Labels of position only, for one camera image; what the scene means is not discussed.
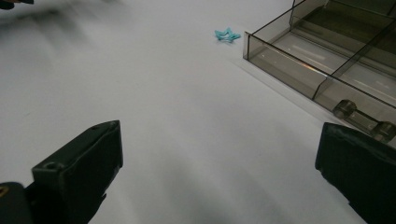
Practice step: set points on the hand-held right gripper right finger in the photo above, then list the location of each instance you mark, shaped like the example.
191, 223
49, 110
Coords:
361, 168

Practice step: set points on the teal star-shaped hair clip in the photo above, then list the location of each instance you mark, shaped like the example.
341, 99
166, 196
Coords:
227, 34

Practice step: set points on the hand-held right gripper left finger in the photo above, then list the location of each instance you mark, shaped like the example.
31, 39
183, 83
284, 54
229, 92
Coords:
81, 168

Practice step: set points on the smoky transparent acrylic drawer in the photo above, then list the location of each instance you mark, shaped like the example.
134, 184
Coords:
330, 59

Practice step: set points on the dark object at table edge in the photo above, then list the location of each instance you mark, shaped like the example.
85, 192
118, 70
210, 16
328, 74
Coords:
12, 2

